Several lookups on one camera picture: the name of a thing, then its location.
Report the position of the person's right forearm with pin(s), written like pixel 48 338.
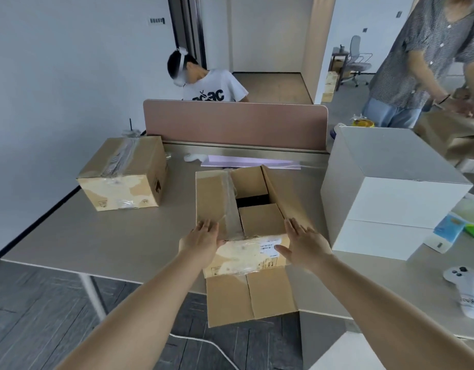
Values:
pixel 387 315

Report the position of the small brown inner carton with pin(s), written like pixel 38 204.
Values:
pixel 262 220

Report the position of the grey office chair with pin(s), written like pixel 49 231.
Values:
pixel 356 61

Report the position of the person's left thumb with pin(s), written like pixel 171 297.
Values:
pixel 221 243

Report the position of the stacked background cardboard boxes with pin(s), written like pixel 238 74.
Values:
pixel 331 86

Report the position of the clear plastic cup with straw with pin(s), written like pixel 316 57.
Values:
pixel 131 132

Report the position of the person's right thumb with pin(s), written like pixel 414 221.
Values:
pixel 284 251

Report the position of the yellow tape roll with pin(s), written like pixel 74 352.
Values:
pixel 363 122

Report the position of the person's left hand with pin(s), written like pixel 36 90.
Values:
pixel 200 242

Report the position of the dark door frame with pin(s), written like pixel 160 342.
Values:
pixel 188 26

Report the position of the crumpled white plastic wrap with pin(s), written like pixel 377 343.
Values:
pixel 193 157

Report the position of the white table leg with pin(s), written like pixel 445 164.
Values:
pixel 93 298

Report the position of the person's left forearm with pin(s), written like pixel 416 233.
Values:
pixel 144 315

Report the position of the taped closed cardboard box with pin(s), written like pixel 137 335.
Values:
pixel 123 173

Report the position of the large white box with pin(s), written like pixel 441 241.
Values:
pixel 387 188

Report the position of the wall switch panel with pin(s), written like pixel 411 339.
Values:
pixel 157 21

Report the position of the pink desk divider panel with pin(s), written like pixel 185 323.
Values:
pixel 237 125

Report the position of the person's right hand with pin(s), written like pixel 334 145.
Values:
pixel 308 248

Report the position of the blue packet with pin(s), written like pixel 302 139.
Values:
pixel 449 228

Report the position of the white handheld controller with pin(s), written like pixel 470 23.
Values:
pixel 466 290

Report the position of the white headset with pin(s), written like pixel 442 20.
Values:
pixel 180 69

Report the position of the pale pink paper sheet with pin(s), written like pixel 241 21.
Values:
pixel 252 162

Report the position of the brown paper bag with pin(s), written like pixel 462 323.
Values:
pixel 452 134

